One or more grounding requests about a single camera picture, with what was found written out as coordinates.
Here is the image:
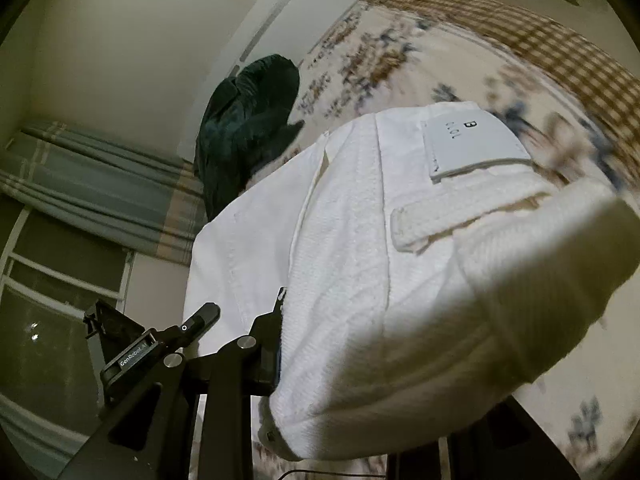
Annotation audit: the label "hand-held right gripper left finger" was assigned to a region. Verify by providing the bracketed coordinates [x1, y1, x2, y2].
[57, 287, 287, 480]

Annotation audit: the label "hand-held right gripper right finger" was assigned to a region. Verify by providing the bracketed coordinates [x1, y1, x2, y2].
[387, 397, 581, 480]

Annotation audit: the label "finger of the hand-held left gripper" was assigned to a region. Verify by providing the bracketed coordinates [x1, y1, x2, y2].
[150, 302, 221, 356]

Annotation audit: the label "white pants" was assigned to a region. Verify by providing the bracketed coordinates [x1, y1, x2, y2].
[182, 101, 640, 461]

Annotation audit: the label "window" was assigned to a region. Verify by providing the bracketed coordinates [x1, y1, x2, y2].
[0, 195, 132, 411]

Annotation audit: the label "green striped curtain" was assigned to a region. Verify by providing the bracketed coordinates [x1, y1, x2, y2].
[0, 120, 207, 266]

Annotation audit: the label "dark green blanket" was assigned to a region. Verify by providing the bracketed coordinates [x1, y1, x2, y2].
[194, 54, 307, 222]

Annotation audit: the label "white headboard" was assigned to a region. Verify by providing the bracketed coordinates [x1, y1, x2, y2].
[227, 0, 373, 73]

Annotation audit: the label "bed with floral sheet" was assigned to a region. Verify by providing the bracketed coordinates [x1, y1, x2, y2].
[250, 0, 640, 480]

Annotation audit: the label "brown checked blanket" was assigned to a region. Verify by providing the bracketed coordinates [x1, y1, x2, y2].
[367, 0, 640, 171]

